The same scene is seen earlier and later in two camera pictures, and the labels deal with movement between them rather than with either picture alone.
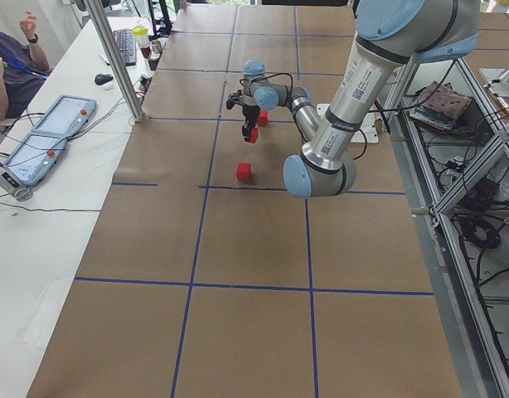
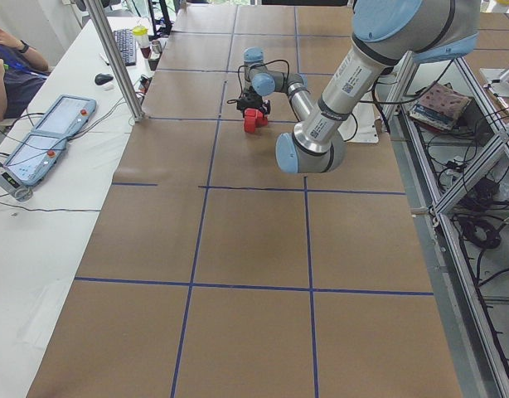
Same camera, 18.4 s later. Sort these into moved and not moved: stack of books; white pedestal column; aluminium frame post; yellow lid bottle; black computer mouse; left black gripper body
Moved: left black gripper body
Not moved: aluminium frame post; stack of books; yellow lid bottle; black computer mouse; white pedestal column
